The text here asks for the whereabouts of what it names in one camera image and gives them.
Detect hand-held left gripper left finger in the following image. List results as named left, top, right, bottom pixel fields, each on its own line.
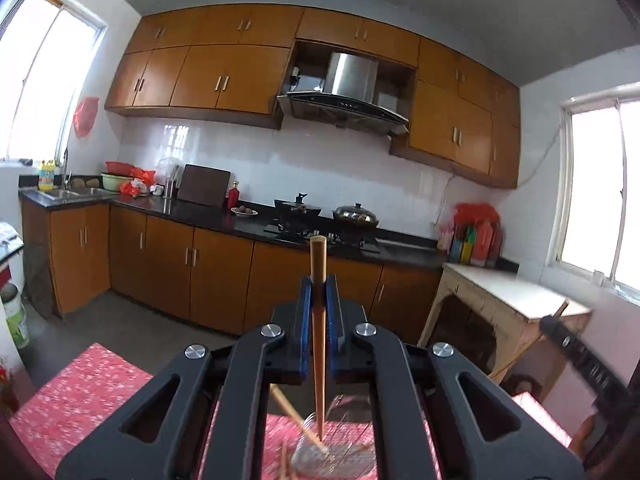
left=55, top=275, right=313, bottom=480

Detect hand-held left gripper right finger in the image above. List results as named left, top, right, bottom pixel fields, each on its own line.
left=325, top=274, right=586, bottom=480

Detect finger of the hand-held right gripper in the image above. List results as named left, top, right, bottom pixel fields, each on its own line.
left=539, top=315, right=629, bottom=407

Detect steel wire utensil holder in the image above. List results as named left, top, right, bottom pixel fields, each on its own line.
left=290, top=395, right=376, bottom=478

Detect black gas stove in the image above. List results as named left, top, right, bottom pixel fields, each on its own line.
left=263, top=220, right=381, bottom=256

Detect beige wooden side table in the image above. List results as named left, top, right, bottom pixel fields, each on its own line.
left=417, top=262, right=593, bottom=396

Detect colourful small boxes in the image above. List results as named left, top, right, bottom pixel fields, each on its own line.
left=450, top=227, right=476, bottom=263

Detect large red bottle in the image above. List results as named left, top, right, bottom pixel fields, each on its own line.
left=472, top=220, right=496, bottom=266

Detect black kitchen countertop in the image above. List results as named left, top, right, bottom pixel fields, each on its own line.
left=19, top=187, right=518, bottom=268

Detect brown base cabinets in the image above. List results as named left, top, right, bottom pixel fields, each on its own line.
left=22, top=197, right=446, bottom=346

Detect dark cutting board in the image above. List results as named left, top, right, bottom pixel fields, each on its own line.
left=177, top=164, right=232, bottom=207

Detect crumpled red plastic bag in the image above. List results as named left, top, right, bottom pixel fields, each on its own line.
left=454, top=203, right=501, bottom=226

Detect white plastic bag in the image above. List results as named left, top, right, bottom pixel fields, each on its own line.
left=156, top=157, right=180, bottom=186

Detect red floral tablecloth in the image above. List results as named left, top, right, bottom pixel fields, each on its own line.
left=10, top=342, right=573, bottom=480

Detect steel range hood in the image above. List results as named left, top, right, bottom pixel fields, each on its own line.
left=277, top=51, right=410, bottom=136

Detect steel sink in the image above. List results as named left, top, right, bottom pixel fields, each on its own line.
left=37, top=187, right=118, bottom=202

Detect white bucket with green label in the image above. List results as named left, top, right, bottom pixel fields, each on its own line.
left=0, top=282, right=31, bottom=350

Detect black wok with handle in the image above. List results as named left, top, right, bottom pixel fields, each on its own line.
left=273, top=192, right=322, bottom=228

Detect sliding window with white frame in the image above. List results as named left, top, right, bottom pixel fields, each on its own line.
left=555, top=82, right=640, bottom=306

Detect brown wall cabinets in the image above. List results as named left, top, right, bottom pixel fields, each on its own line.
left=104, top=4, right=522, bottom=190

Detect red bag hanging on wall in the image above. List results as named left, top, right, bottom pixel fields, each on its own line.
left=73, top=96, right=98, bottom=138

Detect sliding window with steel frame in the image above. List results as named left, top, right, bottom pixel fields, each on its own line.
left=0, top=0, right=108, bottom=163

